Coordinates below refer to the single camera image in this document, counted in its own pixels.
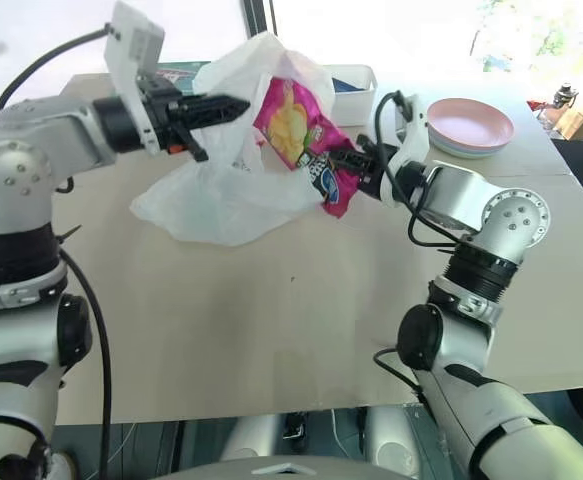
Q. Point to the white plastic storage box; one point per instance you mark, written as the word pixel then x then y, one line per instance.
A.
pixel 351 107

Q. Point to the grey robot torso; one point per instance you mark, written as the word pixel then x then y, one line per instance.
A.
pixel 291 467

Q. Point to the light blue plastic plate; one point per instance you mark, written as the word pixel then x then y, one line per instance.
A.
pixel 471 153

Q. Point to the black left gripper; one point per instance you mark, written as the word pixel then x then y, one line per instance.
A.
pixel 158 97

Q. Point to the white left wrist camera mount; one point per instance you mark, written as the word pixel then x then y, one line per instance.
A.
pixel 131 50

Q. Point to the silver rounded robot leg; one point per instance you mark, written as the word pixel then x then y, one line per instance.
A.
pixel 256 432
pixel 391 440

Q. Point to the pink potato chips bag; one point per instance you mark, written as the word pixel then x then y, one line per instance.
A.
pixel 283 120

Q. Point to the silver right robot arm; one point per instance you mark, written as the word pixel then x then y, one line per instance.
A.
pixel 516 210

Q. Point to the dark window frame post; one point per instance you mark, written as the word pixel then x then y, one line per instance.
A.
pixel 258 17

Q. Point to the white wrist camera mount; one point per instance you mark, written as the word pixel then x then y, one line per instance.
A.
pixel 413 140
pixel 131 50

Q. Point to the pink plastic plate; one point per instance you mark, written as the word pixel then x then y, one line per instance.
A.
pixel 471 125

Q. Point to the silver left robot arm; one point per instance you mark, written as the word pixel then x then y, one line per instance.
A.
pixel 21 130

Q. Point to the white plastic bag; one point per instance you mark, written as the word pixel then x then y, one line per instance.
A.
pixel 211 200

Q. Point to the teal printed box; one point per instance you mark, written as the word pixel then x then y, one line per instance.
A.
pixel 181 75

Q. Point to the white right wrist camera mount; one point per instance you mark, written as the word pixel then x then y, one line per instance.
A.
pixel 413 140

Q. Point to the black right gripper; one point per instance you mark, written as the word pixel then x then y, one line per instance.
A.
pixel 371 175

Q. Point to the blue packet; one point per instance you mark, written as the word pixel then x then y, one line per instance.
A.
pixel 346 85

